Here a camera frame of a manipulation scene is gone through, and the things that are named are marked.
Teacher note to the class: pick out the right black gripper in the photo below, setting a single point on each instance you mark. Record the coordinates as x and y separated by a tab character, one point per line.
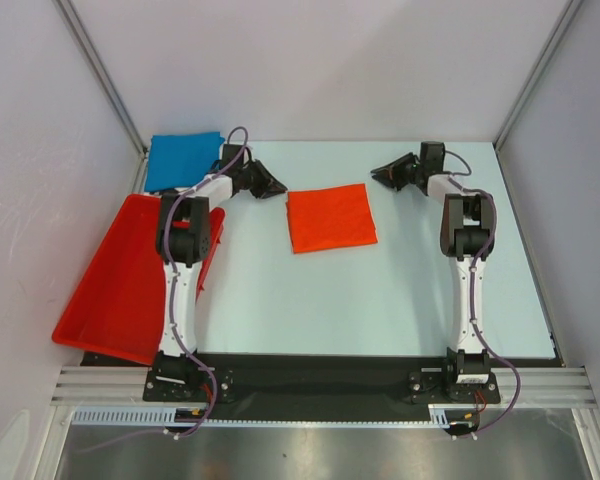
393	176

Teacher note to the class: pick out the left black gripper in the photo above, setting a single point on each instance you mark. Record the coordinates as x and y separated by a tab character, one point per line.
269	186

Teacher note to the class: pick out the orange t shirt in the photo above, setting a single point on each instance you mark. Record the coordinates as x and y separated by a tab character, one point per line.
331	218

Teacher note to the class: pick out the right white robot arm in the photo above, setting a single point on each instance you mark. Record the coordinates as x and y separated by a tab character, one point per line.
467	238

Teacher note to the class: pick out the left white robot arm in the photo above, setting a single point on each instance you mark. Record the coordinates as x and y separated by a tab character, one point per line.
184	242

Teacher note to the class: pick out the folded blue t shirt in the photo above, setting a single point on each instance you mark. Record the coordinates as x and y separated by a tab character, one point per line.
178	161

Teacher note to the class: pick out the red plastic bin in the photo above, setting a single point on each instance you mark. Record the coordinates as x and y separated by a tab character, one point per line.
118	306

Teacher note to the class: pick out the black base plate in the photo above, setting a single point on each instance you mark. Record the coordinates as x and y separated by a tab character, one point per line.
321	388

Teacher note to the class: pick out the aluminium frame rail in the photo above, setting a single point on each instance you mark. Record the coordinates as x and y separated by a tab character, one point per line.
102	386

